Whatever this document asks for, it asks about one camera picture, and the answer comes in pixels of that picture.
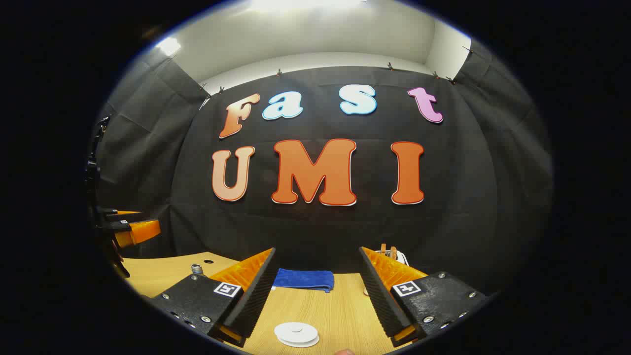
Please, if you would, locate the black backdrop cloth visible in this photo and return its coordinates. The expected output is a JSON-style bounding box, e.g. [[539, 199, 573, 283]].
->
[[89, 47, 553, 296]]

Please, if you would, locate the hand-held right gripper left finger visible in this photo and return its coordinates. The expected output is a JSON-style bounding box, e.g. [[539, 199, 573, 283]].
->
[[148, 248, 277, 348]]

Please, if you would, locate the ceiling light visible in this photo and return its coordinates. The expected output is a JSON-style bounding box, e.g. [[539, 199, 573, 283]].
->
[[157, 37, 182, 56]]

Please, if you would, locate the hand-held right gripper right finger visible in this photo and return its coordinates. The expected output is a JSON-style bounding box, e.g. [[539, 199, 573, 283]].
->
[[358, 247, 489, 348]]

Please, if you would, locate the white teacup lid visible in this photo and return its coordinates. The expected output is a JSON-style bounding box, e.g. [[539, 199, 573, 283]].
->
[[274, 322, 319, 344]]

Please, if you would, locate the blue towel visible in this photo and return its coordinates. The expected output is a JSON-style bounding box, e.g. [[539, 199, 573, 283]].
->
[[273, 269, 335, 293]]

